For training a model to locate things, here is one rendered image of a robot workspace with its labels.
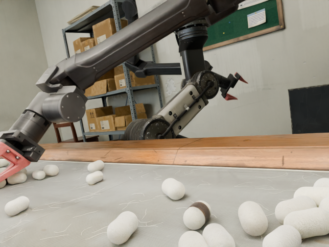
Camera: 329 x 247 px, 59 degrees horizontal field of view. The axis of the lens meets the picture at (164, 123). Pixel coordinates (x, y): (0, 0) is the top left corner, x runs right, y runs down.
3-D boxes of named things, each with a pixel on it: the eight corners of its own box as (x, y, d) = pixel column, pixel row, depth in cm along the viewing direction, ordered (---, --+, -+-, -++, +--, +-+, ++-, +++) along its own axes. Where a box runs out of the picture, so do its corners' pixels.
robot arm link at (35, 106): (54, 107, 65) (35, 89, 62) (73, 105, 61) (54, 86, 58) (36, 131, 62) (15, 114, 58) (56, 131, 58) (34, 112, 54)
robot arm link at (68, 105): (76, 92, 69) (49, 65, 63) (109, 87, 62) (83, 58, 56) (48, 133, 63) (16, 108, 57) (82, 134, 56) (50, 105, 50)
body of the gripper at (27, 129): (11, 137, 50) (36, 105, 54) (-12, 139, 56) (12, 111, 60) (40, 158, 54) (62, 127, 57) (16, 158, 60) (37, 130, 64)
